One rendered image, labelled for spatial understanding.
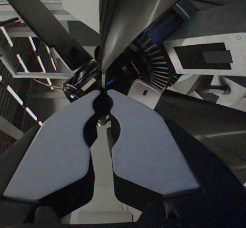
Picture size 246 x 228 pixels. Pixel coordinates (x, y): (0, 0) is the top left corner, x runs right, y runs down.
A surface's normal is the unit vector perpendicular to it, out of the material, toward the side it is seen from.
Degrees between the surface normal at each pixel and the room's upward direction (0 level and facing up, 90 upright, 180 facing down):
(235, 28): 55
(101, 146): 90
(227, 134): 47
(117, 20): 19
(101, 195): 90
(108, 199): 90
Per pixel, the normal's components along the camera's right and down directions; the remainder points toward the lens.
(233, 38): -0.64, 0.68
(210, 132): -0.60, 0.09
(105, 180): 0.11, -0.38
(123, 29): -0.91, 0.28
